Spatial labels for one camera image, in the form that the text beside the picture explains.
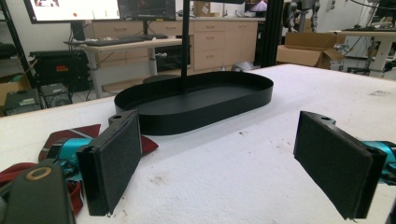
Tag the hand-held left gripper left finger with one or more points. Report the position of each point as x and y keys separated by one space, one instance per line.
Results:
x=115 y=168

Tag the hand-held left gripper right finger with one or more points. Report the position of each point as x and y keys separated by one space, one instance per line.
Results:
x=333 y=161

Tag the red striped cloth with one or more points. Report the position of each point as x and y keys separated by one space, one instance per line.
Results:
x=76 y=133

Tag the grey computer tower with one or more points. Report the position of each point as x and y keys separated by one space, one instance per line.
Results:
x=57 y=95

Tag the black oval tray stand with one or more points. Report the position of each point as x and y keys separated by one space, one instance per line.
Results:
x=202 y=104

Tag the black equipment case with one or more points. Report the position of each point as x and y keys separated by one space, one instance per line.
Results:
x=60 y=70

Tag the grey computer box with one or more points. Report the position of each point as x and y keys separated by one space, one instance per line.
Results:
x=21 y=102

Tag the open cardboard box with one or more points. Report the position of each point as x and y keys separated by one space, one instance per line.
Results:
x=308 y=46

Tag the light wooden desk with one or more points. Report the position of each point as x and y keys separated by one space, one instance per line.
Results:
x=130 y=46

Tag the white work table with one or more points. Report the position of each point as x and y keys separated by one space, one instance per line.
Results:
x=383 y=46

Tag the black keyboard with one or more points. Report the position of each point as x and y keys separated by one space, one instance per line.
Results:
x=115 y=41

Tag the thin black slanted stand pole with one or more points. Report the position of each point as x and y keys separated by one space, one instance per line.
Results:
x=17 y=46

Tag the dark computer monitor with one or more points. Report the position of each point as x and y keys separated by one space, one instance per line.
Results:
x=146 y=9

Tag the beige drawer cabinet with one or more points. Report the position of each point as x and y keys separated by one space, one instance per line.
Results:
x=214 y=40

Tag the bright computer monitor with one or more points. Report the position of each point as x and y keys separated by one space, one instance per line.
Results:
x=74 y=9

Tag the small cardboard box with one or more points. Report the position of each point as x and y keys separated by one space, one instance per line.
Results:
x=204 y=8

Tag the black metal frame post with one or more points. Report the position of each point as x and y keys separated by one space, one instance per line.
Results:
x=270 y=31

